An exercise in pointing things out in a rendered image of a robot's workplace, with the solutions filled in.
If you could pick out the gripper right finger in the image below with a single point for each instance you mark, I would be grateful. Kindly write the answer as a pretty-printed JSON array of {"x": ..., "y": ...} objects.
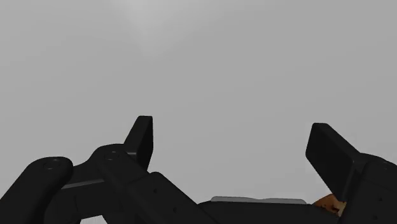
[{"x": 350, "y": 167}]

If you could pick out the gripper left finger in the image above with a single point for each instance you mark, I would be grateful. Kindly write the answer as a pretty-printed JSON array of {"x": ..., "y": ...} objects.
[{"x": 118, "y": 180}]

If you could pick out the orange-brown object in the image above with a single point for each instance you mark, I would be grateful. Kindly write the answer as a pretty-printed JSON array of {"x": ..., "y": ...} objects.
[{"x": 330, "y": 203}]

